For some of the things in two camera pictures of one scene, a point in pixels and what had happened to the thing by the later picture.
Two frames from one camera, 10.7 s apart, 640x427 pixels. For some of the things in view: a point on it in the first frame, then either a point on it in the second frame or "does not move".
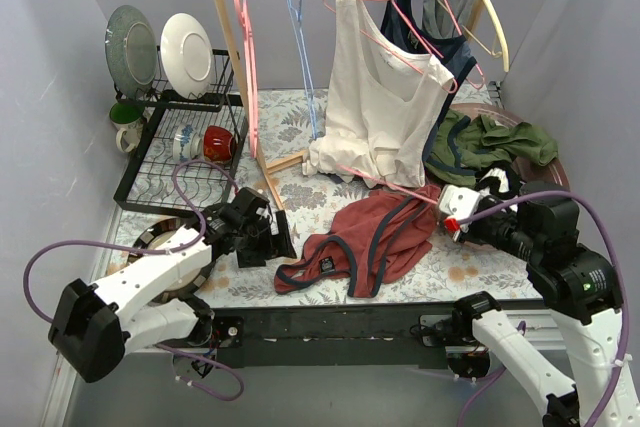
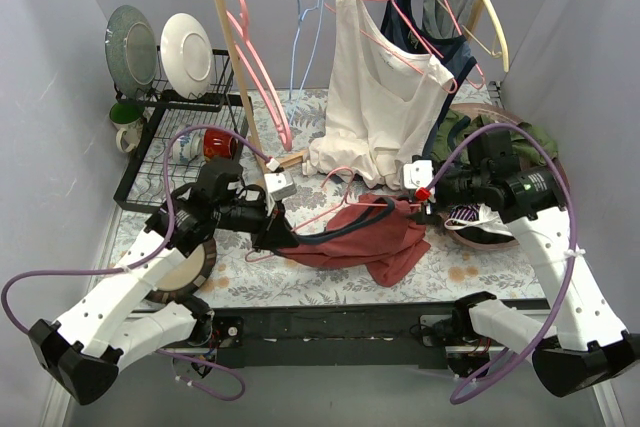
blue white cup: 187,144 does not move
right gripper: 476,229 to 430,204
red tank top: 373,236 does not move
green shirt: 464,144 does not move
